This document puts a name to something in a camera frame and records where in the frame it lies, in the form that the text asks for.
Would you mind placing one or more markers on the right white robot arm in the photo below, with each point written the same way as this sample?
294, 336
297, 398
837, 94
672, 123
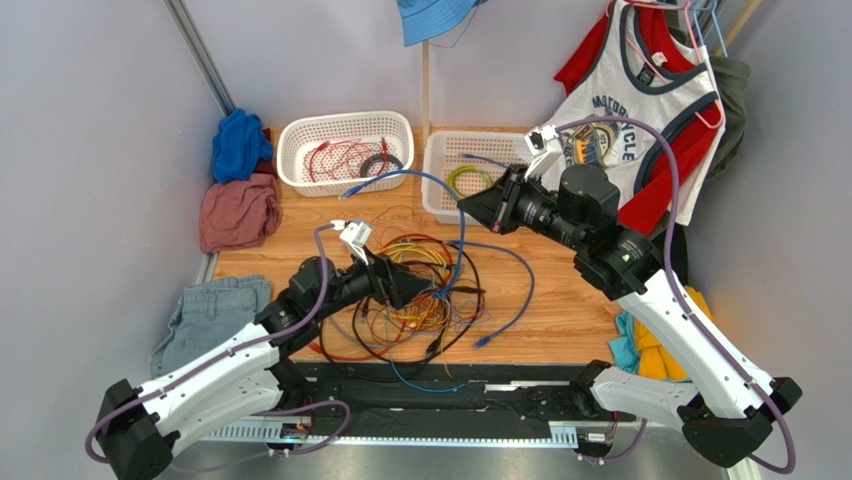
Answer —
728, 406

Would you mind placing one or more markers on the pink cloth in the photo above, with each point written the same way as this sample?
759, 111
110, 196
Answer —
239, 214

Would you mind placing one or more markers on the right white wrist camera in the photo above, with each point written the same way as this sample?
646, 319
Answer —
545, 149

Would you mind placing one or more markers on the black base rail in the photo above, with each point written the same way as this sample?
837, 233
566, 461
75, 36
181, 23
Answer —
499, 403

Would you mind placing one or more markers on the blue bucket hat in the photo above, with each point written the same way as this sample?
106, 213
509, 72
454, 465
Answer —
422, 20

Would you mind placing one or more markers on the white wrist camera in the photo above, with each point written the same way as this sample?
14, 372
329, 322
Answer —
354, 234
545, 149

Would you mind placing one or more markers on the blue cloth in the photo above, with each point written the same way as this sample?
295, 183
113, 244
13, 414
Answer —
239, 146

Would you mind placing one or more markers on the right white plastic basket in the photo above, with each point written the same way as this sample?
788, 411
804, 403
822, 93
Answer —
467, 162

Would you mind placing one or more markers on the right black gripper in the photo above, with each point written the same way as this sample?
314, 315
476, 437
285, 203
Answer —
504, 207

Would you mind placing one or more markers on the light blue jeans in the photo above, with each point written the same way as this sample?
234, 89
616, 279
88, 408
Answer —
206, 315

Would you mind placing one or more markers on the dark green garment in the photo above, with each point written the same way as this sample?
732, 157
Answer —
689, 137

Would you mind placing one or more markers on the red shirt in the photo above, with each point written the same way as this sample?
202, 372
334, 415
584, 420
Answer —
659, 193

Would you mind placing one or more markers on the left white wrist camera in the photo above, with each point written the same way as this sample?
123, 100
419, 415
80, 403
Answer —
354, 234

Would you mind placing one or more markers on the black cloth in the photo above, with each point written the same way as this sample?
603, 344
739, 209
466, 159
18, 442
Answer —
679, 254

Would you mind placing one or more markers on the teal cloth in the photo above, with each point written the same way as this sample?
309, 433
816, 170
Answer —
624, 347

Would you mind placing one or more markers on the left white plastic basket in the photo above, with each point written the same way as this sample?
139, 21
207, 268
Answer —
327, 155

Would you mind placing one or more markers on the aluminium frame post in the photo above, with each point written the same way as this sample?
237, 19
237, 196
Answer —
195, 43

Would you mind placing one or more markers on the white plastic basket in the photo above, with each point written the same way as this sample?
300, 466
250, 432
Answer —
467, 162
327, 155

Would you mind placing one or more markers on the yellow cloth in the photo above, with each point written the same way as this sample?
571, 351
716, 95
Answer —
654, 360

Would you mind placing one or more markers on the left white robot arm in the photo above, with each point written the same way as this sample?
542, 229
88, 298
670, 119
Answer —
140, 429

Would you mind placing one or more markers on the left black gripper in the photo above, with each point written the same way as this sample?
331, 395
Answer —
391, 283

